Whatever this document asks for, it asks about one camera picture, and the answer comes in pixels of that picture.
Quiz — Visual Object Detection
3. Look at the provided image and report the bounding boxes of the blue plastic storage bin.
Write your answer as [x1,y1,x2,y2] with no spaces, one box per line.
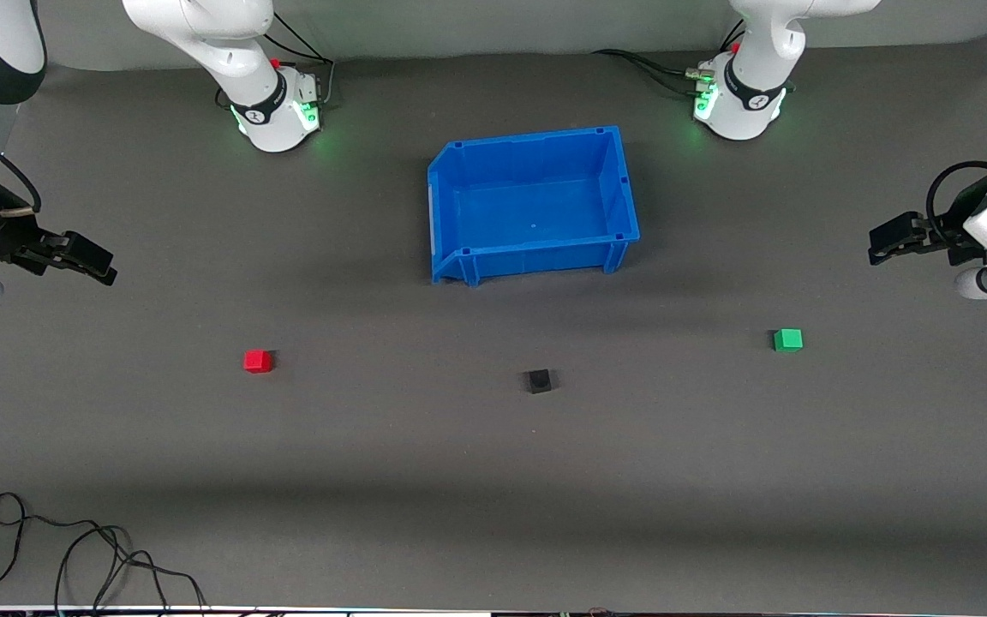
[427,125,641,287]

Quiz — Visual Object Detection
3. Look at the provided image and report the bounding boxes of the thin black loose cable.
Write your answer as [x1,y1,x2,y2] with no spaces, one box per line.
[0,492,135,608]
[54,524,208,616]

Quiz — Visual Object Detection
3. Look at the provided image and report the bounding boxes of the black left arm base cables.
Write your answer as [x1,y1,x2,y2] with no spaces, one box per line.
[591,19,747,97]

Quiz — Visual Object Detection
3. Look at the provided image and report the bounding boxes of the black right arm base cables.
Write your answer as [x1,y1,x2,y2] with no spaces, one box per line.
[216,12,337,111]

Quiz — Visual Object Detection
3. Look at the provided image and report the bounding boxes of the grey table mat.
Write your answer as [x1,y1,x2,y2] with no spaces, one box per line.
[0,34,987,613]

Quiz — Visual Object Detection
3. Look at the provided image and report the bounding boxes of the black arm base cables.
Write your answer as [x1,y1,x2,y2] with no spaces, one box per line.
[591,19,747,97]
[216,12,337,111]

